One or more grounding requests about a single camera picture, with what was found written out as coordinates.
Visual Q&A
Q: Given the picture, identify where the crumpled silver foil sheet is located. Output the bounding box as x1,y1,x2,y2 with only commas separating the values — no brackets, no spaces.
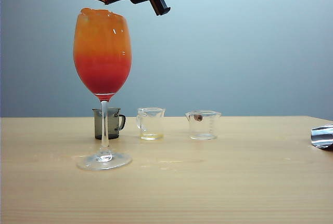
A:
311,124,333,150

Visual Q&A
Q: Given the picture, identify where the wine glass with orange drink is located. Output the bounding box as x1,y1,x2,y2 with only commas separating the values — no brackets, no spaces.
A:
72,7,133,172

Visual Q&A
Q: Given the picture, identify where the clear cup with graduation marks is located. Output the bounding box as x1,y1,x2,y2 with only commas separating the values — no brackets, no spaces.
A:
185,110,222,141

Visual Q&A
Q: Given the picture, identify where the clear cup with yellow residue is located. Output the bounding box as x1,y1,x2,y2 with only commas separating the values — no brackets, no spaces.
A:
135,107,167,141

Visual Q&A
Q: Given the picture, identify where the grey smoked measuring cup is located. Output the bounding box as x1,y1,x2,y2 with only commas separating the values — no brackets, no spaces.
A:
91,107,126,140

